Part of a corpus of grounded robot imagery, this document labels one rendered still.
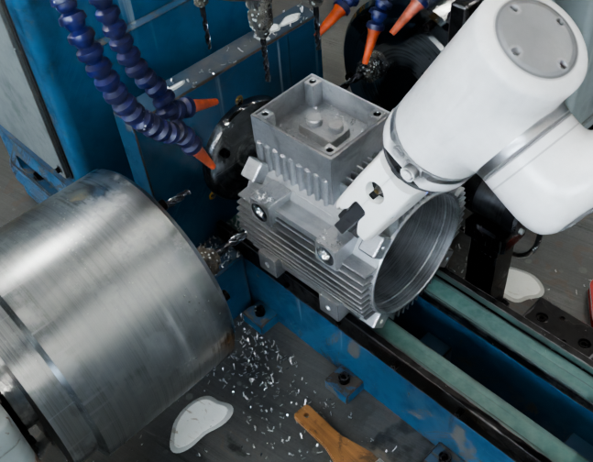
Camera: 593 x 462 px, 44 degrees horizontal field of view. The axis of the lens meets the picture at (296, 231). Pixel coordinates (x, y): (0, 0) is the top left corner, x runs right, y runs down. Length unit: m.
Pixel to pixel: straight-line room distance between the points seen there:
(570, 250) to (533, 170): 0.65
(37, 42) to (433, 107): 0.50
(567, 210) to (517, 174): 0.04
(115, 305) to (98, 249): 0.05
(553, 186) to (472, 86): 0.09
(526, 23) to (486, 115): 0.06
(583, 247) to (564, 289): 0.09
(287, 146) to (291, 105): 0.08
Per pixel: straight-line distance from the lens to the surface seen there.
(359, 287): 0.79
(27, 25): 0.89
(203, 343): 0.74
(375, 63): 1.02
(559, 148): 0.53
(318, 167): 0.78
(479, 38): 0.50
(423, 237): 0.92
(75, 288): 0.68
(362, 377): 0.97
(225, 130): 0.93
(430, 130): 0.55
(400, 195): 0.61
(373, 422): 0.97
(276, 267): 0.89
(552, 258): 1.16
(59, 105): 0.95
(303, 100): 0.88
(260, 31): 0.75
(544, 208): 0.53
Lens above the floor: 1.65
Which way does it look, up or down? 47 degrees down
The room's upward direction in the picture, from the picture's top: 6 degrees counter-clockwise
